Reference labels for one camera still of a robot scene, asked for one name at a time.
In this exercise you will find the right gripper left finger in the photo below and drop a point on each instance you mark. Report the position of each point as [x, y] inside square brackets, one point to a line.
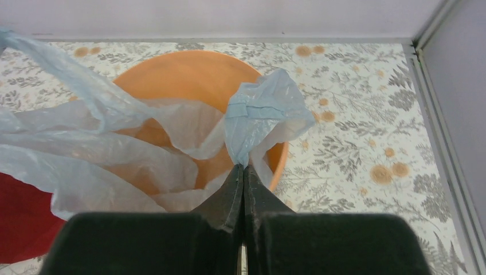
[206, 240]

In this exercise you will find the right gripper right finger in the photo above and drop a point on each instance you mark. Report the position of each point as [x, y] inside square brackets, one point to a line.
[281, 241]

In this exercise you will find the light blue plastic trash bag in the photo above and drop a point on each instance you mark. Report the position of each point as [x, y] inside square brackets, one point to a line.
[108, 151]

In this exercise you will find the orange plastic trash bin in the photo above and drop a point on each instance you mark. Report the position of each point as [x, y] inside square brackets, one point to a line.
[209, 77]

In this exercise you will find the floral patterned table mat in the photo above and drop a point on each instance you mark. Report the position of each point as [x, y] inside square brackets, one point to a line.
[369, 150]

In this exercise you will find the red cloth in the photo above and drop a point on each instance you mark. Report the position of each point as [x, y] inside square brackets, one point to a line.
[28, 228]

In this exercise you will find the right aluminium frame post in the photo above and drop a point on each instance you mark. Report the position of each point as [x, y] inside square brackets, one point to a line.
[448, 39]

